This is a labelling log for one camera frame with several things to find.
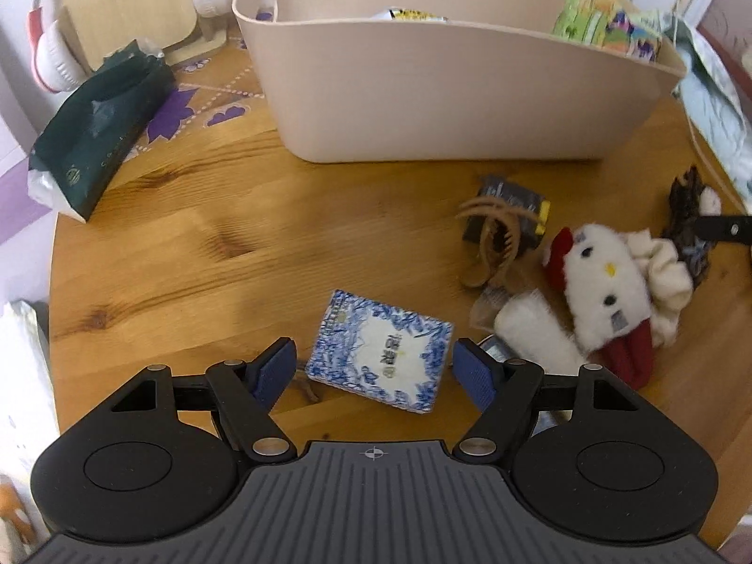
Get green snack packet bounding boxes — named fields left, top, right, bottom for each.
left=552, top=0, right=663, bottom=63

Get beige plastic storage basket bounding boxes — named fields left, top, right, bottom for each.
left=232, top=0, right=686, bottom=163

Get clear wrapped white packet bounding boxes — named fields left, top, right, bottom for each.
left=469, top=288, right=588, bottom=376

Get brown hair claw clip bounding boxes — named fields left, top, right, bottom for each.
left=458, top=196, right=541, bottom=289

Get white cat plush toy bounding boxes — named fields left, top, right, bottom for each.
left=543, top=223, right=654, bottom=390

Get light blue quilted cloth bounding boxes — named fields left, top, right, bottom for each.
left=659, top=13, right=751, bottom=214

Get wooden headphone stand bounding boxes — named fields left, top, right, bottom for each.
left=60, top=0, right=228, bottom=71

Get white charger cable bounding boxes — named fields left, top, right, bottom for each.
left=658, top=0, right=751, bottom=215

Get purple flower table mat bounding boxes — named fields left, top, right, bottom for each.
left=125, top=27, right=266, bottom=160

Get white red headphones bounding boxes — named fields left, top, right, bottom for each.
left=27, top=0, right=232, bottom=93

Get cream fabric scrunchie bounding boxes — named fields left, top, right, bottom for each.
left=621, top=229, right=695, bottom=348

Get black yellow small box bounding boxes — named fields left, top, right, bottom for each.
left=462, top=176, right=551, bottom=257

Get colourful snack packet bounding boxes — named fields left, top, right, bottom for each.
left=371, top=7, right=449, bottom=23

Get dark green tissue pack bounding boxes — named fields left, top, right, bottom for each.
left=27, top=41, right=176, bottom=223

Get blue white patterned card box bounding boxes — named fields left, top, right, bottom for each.
left=306, top=289, right=454, bottom=414

